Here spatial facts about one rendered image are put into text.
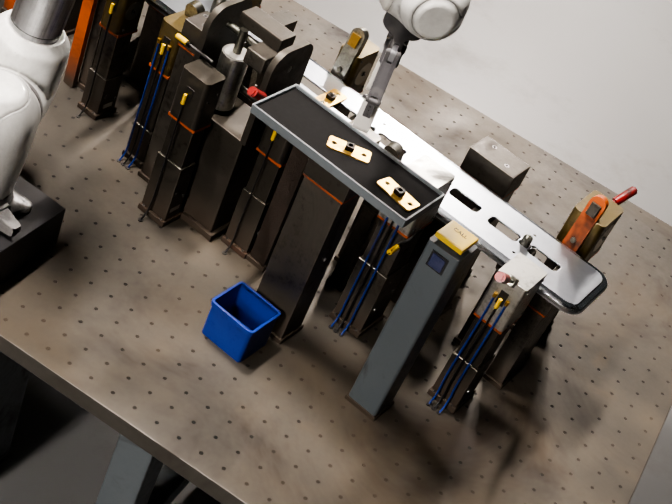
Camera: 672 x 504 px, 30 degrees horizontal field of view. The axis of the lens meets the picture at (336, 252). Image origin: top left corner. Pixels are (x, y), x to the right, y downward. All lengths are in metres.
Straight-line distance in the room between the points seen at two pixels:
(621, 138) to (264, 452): 3.19
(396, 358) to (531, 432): 0.41
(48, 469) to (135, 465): 0.70
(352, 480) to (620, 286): 1.07
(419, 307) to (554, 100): 3.04
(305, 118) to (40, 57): 0.51
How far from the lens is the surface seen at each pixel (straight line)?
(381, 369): 2.43
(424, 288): 2.28
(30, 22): 2.42
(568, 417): 2.75
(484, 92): 5.09
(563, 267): 2.59
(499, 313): 2.42
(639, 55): 5.97
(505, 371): 2.68
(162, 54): 2.68
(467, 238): 2.24
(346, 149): 2.31
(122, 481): 2.49
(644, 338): 3.07
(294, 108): 2.37
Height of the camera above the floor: 2.44
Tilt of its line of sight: 38 degrees down
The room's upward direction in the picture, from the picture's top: 25 degrees clockwise
